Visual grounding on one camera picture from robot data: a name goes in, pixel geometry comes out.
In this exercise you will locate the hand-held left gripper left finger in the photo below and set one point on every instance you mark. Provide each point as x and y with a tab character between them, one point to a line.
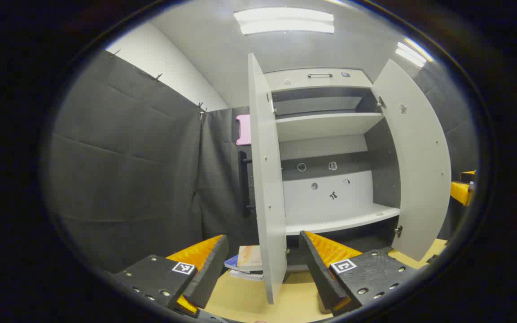
209	273

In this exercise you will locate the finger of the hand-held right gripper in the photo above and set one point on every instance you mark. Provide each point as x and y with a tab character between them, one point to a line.
461	192
468	176

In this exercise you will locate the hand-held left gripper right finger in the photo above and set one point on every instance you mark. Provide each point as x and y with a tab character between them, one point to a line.
319	273

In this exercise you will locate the white cabinet door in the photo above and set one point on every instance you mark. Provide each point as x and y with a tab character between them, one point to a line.
420	157
267	188

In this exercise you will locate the white shoe cabinet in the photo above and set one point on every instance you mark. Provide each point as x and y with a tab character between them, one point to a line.
326	125

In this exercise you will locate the blue book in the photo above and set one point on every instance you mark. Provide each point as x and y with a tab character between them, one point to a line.
231	263

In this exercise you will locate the white book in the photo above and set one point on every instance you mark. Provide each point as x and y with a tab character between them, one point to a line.
246	275

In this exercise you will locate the long ceiling light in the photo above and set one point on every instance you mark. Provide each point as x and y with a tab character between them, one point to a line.
285	20
413	54

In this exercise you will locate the small metal clip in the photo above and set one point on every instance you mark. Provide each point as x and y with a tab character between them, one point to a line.
201	109

